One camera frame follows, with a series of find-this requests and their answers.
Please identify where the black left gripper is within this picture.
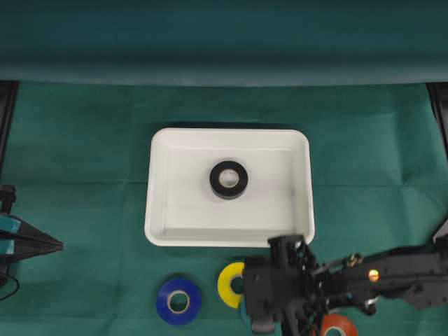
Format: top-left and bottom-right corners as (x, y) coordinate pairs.
(0, 185), (64, 261)

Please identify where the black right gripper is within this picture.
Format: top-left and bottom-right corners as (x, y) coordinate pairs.
(243, 235), (328, 335)

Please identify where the red orange tape roll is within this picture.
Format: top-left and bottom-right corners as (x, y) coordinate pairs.
(320, 314), (358, 336)

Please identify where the yellow tape roll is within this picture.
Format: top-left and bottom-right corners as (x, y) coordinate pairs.
(217, 262), (244, 309)

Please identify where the blue tape roll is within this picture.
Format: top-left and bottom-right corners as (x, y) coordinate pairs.
(156, 277), (202, 326)

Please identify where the black tape roll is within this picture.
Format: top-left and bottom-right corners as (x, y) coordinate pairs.
(209, 160), (249, 200)

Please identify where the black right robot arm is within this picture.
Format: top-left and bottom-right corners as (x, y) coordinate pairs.
(242, 223), (447, 335)

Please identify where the white plastic tray case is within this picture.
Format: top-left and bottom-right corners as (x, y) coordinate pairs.
(144, 128), (315, 248)

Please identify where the green backdrop sheet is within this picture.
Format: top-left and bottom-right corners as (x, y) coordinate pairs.
(1, 1), (447, 86)

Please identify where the black cable loop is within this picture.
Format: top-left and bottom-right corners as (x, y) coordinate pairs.
(0, 272), (20, 302)

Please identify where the black aluminium frame rail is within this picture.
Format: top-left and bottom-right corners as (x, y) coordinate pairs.
(0, 80), (19, 167)

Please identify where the black right frame rail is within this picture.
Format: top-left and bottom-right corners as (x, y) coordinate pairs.
(426, 82), (448, 153)

